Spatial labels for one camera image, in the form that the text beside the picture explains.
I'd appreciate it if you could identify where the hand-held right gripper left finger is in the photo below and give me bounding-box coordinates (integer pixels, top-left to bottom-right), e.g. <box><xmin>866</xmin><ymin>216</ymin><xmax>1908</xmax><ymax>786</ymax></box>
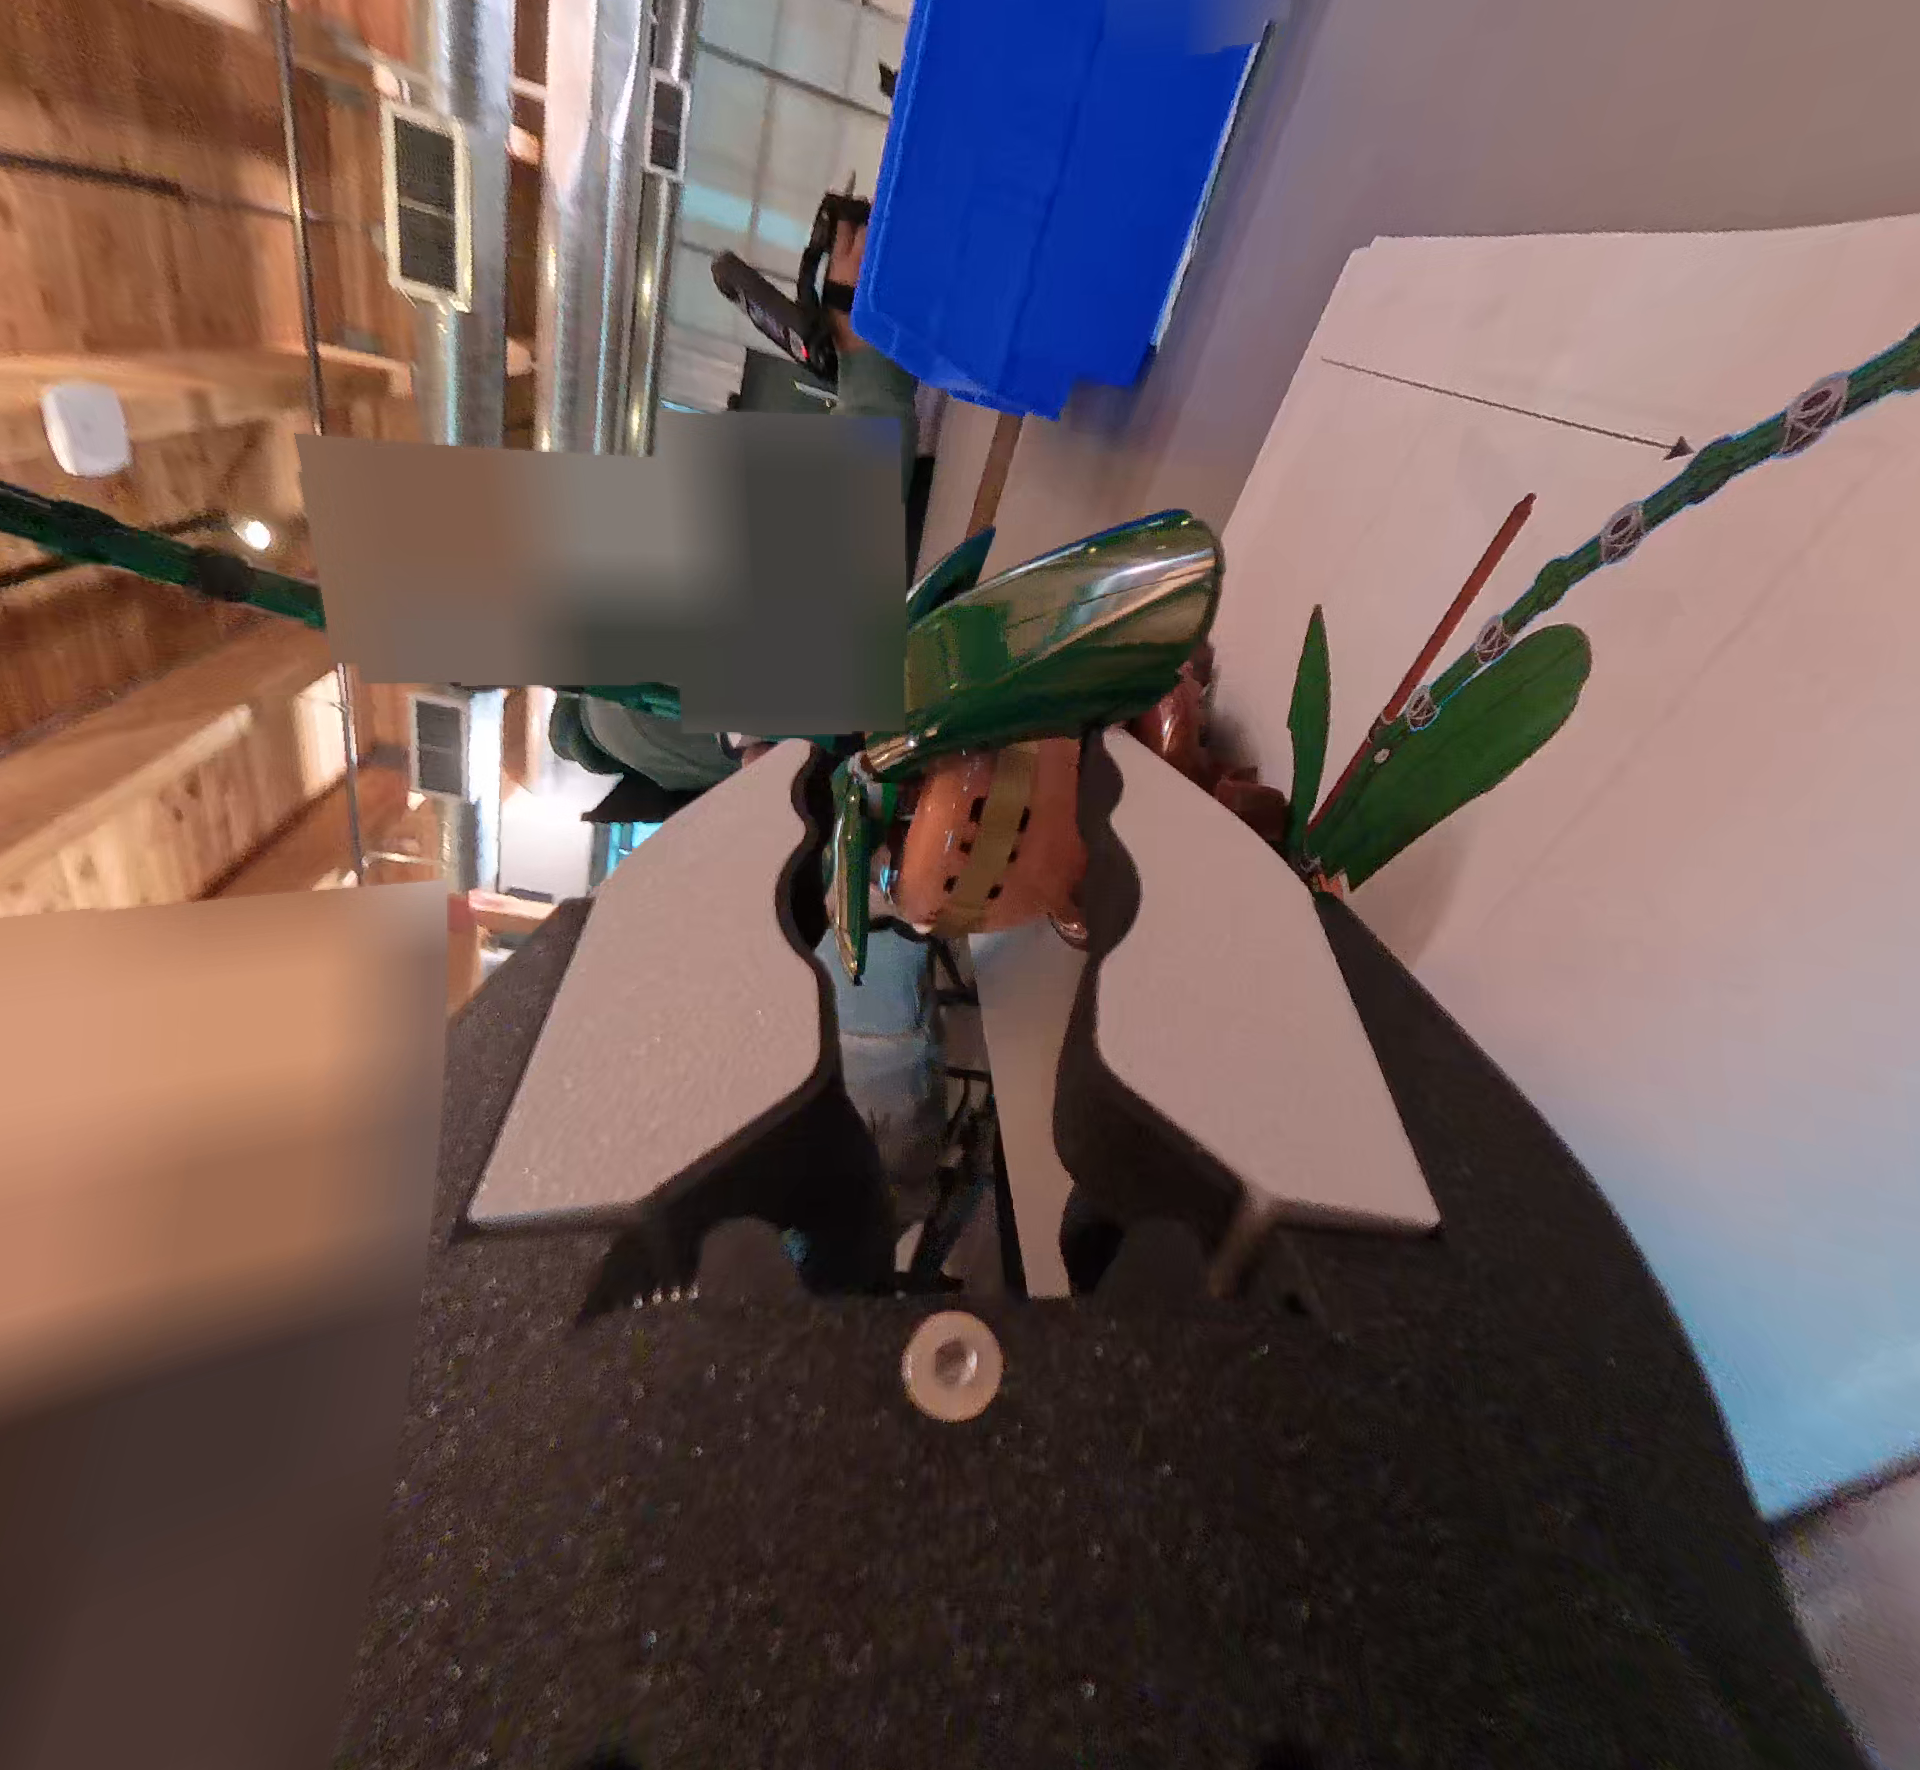
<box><xmin>463</xmin><ymin>737</ymin><xmax>845</xmax><ymax>1235</ymax></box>

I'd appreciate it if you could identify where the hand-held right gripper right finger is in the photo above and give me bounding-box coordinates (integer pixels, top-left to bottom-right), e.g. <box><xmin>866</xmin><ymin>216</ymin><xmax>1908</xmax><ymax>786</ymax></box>
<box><xmin>1054</xmin><ymin>730</ymin><xmax>1445</xmax><ymax>1295</ymax></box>

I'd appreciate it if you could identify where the brick orchid plant model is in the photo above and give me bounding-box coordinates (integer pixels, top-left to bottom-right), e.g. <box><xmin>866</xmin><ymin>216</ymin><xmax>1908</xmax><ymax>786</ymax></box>
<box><xmin>0</xmin><ymin>479</ymin><xmax>1292</xmax><ymax>984</ymax></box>

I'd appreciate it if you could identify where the blue plastic bin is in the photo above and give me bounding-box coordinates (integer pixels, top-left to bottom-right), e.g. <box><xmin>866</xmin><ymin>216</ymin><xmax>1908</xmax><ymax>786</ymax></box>
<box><xmin>851</xmin><ymin>0</ymin><xmax>1330</xmax><ymax>422</ymax></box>

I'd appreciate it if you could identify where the white instruction booklet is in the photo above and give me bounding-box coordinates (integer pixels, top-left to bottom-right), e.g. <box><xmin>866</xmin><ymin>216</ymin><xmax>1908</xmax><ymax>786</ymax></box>
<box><xmin>1221</xmin><ymin>205</ymin><xmax>1920</xmax><ymax>1517</ymax></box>

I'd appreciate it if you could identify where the white ceiling access point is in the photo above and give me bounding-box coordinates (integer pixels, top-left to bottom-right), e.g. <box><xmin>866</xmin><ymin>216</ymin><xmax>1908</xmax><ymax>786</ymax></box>
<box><xmin>40</xmin><ymin>377</ymin><xmax>138</xmax><ymax>479</ymax></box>

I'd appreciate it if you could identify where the silver ventilation duct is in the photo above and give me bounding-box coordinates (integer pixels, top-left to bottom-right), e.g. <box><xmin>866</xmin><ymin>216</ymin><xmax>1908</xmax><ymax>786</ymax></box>
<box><xmin>545</xmin><ymin>0</ymin><xmax>713</xmax><ymax>451</ymax></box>

